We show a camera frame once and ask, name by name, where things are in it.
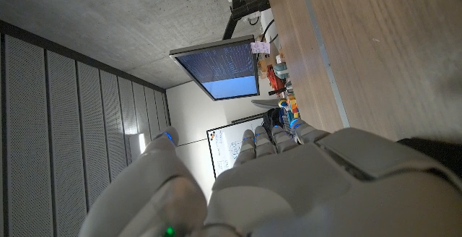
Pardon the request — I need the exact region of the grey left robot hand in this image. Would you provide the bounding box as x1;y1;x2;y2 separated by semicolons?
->
77;118;462;237

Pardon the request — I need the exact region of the black folder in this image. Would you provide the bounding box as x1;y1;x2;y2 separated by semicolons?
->
396;137;462;180

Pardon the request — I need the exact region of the whiteboard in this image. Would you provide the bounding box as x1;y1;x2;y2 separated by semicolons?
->
206;113;269;178

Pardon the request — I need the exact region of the black backpack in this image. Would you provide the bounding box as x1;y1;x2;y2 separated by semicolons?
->
262;107;287;130

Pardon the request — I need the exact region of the computer monitor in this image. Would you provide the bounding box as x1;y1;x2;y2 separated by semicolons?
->
169;35;261;102

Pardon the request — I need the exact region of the white paper tag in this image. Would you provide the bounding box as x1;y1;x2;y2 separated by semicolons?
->
250;41;271;55

